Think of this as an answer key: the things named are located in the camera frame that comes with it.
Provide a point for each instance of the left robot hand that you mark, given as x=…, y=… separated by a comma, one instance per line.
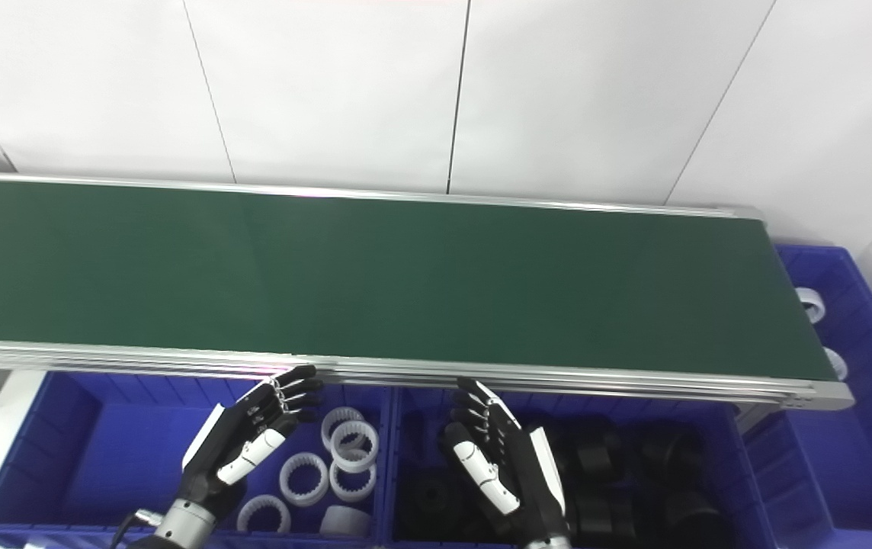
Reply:
x=242, y=438

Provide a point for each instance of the blue bin at conveyor end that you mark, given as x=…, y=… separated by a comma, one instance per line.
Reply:
x=863, y=442

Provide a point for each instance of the green conveyor belt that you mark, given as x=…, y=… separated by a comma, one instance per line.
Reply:
x=405, y=282
x=482, y=374

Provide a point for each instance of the blue bin with black parts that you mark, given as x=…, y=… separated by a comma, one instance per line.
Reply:
x=733, y=465

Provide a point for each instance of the blue bin with white rings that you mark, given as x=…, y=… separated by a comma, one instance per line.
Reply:
x=116, y=457

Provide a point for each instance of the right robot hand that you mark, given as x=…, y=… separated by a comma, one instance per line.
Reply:
x=516, y=473

